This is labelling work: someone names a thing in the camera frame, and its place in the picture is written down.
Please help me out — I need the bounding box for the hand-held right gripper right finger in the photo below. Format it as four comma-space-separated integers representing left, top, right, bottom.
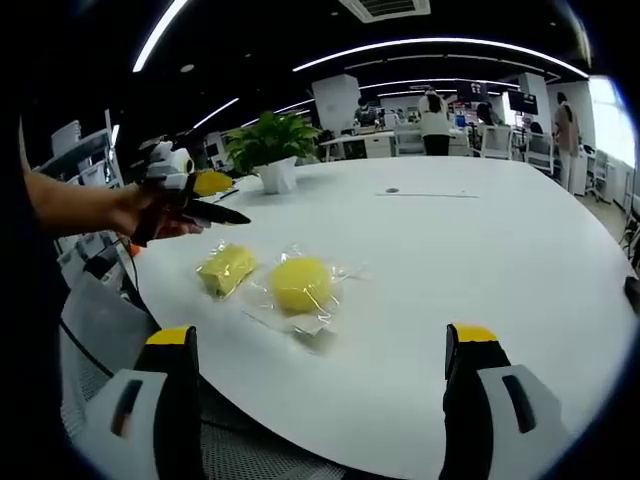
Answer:
438, 323, 577, 480

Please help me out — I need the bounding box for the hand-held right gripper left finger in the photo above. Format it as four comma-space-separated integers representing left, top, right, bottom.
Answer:
74, 324, 202, 480

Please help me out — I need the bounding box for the yellow rectangular silicone block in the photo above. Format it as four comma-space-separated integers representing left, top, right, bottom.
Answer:
196, 242, 258, 300

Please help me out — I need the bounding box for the yellow round silicone block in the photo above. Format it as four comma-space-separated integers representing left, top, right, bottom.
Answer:
268, 255, 334, 317

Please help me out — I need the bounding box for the person's left hand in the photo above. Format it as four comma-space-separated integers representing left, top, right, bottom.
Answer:
112, 182, 206, 242

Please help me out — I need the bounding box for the white plant pot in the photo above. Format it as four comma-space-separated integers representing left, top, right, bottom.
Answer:
255, 155, 299, 196

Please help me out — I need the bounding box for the ceiling light strip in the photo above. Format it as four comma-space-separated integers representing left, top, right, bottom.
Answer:
131, 0, 190, 74
191, 96, 241, 129

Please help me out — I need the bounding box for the green leafy plant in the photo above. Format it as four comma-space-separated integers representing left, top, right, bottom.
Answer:
223, 110, 323, 177

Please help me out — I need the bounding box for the white storage shelf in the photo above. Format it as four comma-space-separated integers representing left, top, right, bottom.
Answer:
29, 118, 127, 266

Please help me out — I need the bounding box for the grey mesh chair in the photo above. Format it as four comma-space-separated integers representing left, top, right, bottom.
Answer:
58, 272, 351, 480

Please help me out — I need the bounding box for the person with face mask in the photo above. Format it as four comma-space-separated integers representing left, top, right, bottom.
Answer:
0, 99, 69, 480

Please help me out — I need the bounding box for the ceiling air conditioner vent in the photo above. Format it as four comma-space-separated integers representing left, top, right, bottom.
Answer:
338, 0, 432, 24

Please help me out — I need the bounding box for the long curved ceiling light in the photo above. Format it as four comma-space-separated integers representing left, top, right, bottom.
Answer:
291, 36, 591, 80

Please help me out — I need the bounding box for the white office chair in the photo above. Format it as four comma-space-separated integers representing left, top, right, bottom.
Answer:
478, 123, 515, 161
523, 131, 557, 175

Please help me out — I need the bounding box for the dark wall screen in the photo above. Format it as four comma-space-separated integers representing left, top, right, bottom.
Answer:
506, 90, 540, 115

